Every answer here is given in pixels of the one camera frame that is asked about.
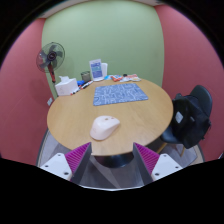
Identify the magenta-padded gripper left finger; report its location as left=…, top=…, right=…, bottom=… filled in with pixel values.
left=39, top=142, right=93, bottom=185

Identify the dark mesh pen cup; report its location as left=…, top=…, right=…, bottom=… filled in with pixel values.
left=80, top=70, right=92, bottom=83

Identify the blue grey patterned mouse pad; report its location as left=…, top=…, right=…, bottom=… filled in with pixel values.
left=92, top=82, right=149, bottom=107

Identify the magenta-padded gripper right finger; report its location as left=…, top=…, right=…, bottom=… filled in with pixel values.
left=132, top=142, right=184, bottom=186

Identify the white paper roll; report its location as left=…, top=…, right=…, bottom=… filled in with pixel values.
left=100, top=62, right=109, bottom=79

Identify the black whiteboard marker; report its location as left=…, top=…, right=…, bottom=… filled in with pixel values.
left=79, top=80, right=94, bottom=91

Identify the red whiteboard marker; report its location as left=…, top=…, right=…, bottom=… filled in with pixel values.
left=70, top=87, right=83, bottom=96

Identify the white tissue box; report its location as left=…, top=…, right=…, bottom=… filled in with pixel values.
left=54, top=75, right=80, bottom=97

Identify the black chair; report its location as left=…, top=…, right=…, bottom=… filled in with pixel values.
left=159, top=84, right=213, bottom=158

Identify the grey standing fan, red pole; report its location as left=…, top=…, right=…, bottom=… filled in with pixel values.
left=35, top=41, right=66, bottom=84

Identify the cream white computer mouse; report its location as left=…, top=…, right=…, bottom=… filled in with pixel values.
left=89, top=115, right=121, bottom=141

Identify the white and orange snack packet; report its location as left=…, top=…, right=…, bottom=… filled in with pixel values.
left=119, top=75, right=133, bottom=83
left=129, top=73, right=142, bottom=82

